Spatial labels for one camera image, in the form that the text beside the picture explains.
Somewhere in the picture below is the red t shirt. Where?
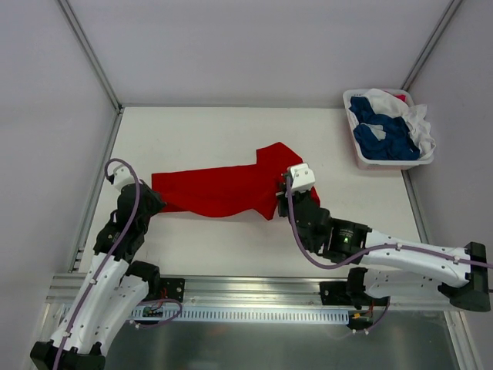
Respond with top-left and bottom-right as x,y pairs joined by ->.
151,142 -> 302,220

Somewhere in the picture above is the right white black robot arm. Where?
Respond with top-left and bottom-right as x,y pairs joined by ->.
277,167 -> 492,312

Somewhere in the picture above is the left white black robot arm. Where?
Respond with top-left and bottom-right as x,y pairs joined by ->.
30,182 -> 165,369

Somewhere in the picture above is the white laundry basket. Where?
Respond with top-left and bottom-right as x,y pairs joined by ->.
343,89 -> 435,170

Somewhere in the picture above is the blue t shirt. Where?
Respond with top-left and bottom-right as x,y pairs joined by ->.
349,96 -> 420,161

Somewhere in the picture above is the white t shirt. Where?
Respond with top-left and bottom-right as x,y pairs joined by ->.
363,89 -> 436,160

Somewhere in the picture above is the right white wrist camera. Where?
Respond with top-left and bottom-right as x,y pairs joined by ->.
288,163 -> 315,193

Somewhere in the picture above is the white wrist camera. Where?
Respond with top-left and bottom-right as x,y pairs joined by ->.
109,164 -> 135,191
288,163 -> 315,193

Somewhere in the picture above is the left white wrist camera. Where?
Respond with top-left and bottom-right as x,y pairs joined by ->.
109,164 -> 135,191

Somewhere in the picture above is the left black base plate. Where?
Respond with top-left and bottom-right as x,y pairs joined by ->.
156,277 -> 186,303

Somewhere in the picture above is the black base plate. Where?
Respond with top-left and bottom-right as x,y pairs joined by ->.
319,281 -> 390,309
156,277 -> 186,303

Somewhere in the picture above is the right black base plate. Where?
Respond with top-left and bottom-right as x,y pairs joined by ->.
319,281 -> 390,309

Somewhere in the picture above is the white slotted cable duct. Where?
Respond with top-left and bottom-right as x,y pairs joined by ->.
127,305 -> 350,325

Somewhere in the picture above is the aluminium mounting rail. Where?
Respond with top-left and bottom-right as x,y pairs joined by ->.
45,273 -> 458,311

